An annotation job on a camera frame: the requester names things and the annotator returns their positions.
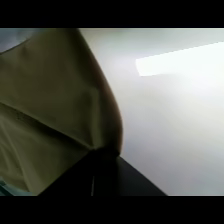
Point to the brown garment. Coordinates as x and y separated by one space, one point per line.
50 106

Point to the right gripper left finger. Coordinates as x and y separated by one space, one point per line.
71 181

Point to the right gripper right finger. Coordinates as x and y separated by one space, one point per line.
126 180

